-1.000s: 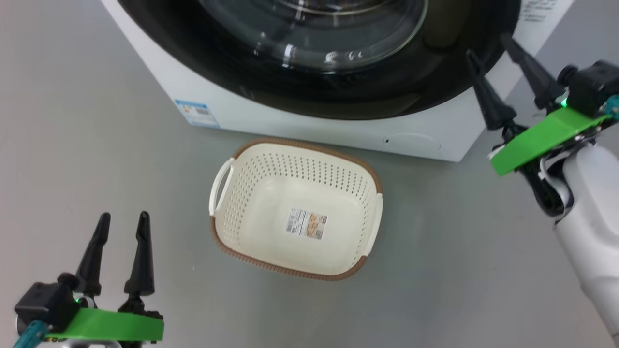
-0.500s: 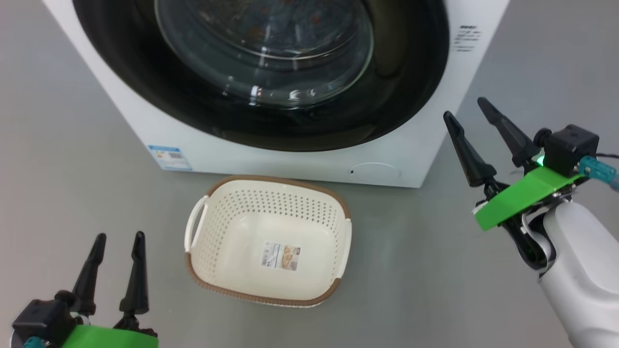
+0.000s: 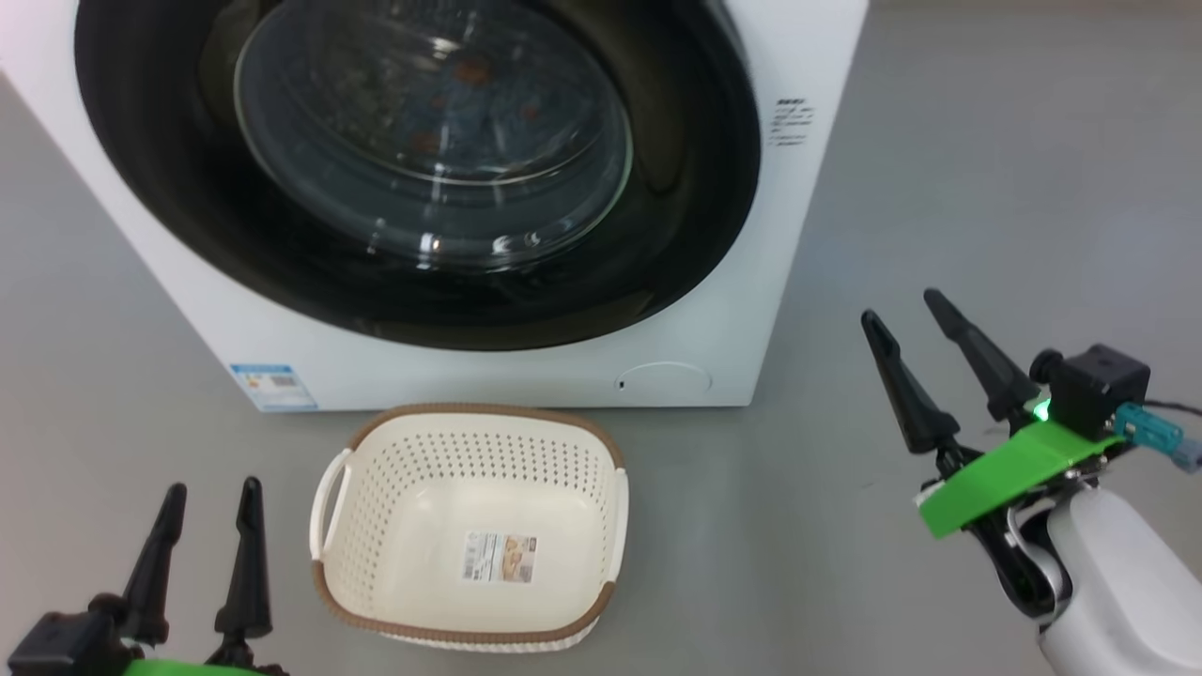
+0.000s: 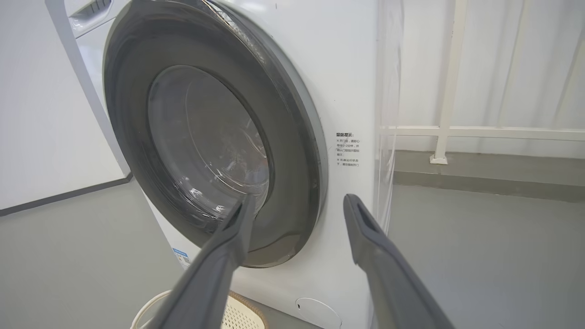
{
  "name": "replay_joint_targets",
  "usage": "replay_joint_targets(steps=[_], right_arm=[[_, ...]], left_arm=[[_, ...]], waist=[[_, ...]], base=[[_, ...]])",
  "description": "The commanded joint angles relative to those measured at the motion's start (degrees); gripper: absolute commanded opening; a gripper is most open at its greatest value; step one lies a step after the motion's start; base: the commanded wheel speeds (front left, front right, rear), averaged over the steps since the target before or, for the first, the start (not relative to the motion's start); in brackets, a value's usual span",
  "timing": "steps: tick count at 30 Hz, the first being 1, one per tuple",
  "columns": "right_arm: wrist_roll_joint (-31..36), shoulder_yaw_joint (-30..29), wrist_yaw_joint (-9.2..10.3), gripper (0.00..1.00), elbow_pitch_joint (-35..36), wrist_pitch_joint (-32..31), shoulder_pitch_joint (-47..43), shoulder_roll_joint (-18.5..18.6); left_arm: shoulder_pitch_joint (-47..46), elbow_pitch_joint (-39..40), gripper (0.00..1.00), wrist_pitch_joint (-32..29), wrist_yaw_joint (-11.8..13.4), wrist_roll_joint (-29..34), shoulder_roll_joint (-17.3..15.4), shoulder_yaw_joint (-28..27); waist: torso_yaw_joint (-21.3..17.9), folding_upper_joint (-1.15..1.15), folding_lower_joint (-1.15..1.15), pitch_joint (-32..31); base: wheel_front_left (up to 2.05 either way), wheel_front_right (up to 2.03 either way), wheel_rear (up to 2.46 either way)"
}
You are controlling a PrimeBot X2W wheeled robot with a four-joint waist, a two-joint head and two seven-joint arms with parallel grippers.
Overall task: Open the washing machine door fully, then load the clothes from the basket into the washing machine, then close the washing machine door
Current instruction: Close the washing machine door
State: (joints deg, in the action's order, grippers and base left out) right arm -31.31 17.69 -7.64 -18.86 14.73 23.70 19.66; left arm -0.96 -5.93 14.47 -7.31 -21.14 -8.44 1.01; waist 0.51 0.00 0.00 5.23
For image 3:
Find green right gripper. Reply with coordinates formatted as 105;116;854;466
861;288;1128;541

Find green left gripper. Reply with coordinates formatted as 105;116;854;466
120;476;287;676

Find black round glass washer door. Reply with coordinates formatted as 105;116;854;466
73;0;762;352

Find blue patterned garment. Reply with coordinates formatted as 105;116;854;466
441;52;574;151
376;94;489;175

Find white front-load washing machine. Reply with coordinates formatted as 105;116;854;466
0;0;870;414

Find blue energy label sticker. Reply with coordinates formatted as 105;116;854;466
228;363;318;414

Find round white filter cover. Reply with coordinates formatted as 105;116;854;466
615;361;713;407

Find paper basket label sticker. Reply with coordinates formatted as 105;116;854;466
460;532;538;585

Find cream perforated laundry basket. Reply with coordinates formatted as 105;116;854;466
310;404;628;653

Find teal right camera connector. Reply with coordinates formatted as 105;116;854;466
1113;404;1202;470

